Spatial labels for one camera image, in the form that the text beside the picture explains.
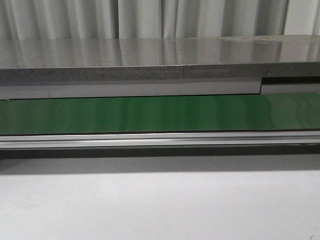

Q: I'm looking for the green conveyor belt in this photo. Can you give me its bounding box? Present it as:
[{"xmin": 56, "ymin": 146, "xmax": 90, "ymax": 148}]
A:
[{"xmin": 0, "ymin": 93, "xmax": 320, "ymax": 135}]

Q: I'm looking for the white pleated curtain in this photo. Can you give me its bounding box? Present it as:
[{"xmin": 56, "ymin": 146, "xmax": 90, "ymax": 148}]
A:
[{"xmin": 0, "ymin": 0, "xmax": 320, "ymax": 40}]

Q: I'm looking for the grey rear conveyor guard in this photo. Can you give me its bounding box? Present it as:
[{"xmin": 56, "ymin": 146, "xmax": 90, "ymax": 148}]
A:
[{"xmin": 0, "ymin": 77, "xmax": 262, "ymax": 100}]

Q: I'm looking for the grey rear guard right segment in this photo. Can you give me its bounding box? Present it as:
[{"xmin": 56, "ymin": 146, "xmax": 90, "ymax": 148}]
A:
[{"xmin": 260, "ymin": 76, "xmax": 320, "ymax": 94}]

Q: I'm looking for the aluminium front conveyor rail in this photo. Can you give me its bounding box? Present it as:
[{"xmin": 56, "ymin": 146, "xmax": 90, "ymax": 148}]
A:
[{"xmin": 0, "ymin": 130, "xmax": 320, "ymax": 150}]

